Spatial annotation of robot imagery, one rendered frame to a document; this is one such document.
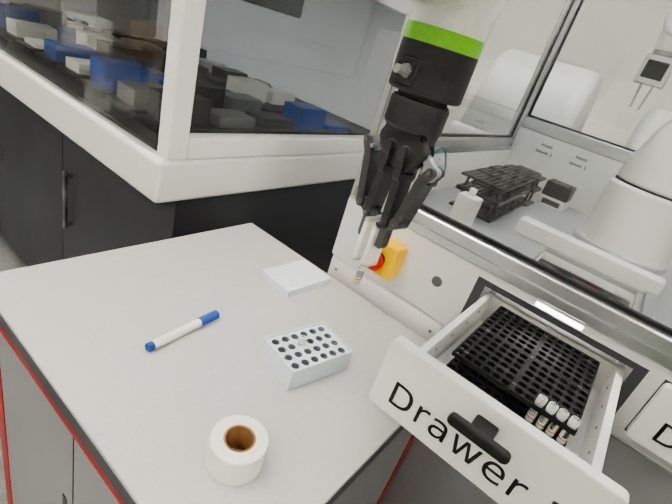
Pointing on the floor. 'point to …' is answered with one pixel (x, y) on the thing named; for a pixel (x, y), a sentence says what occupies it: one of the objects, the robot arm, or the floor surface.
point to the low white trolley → (185, 378)
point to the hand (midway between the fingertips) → (371, 241)
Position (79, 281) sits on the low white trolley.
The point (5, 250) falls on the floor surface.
